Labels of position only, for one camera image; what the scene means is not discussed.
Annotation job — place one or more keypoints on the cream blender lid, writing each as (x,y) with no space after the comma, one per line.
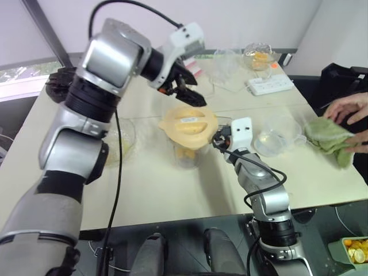
(188,123)

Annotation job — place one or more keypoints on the glass bowl with wrap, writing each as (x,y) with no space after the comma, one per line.
(260,57)

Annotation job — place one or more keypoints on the small white device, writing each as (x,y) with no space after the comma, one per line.
(288,59)

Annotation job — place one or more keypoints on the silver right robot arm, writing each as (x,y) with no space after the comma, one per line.
(267,201)

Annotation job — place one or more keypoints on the black table clamp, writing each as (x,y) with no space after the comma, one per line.
(103,258)

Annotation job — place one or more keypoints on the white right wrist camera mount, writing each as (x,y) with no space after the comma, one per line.
(242,132)

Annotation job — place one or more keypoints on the dark window frame post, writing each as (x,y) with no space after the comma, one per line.
(49,31)

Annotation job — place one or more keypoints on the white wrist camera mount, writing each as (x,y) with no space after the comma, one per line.
(184,36)
(242,132)

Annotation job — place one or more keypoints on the dark rounded shape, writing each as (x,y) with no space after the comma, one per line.
(152,256)
(222,253)

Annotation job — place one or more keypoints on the person's bare hand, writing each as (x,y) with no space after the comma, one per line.
(349,106)
(359,142)

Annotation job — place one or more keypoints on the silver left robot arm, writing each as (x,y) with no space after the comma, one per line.
(86,115)

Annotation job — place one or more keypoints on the large black bag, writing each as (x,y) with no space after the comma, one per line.
(333,83)

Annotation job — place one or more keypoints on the white power strip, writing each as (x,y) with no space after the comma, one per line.
(268,85)

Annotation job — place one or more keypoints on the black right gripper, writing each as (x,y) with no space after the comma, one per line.
(224,139)

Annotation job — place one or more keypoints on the green tub of orange slices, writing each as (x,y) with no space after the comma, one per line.
(352,253)

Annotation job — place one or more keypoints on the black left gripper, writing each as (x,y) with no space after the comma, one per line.
(174,80)

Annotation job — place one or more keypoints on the clear glass bowl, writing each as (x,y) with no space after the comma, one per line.
(126,138)

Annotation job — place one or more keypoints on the clear plastic cup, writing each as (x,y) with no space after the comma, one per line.
(270,143)

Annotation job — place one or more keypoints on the wrapped red and blue boxes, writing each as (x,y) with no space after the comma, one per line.
(192,69)

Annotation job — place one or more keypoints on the green cloth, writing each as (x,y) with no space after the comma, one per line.
(325,135)

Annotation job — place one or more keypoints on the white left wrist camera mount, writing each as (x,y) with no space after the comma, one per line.
(184,36)

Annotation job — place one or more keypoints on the clear blender jar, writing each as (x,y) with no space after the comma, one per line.
(187,161)

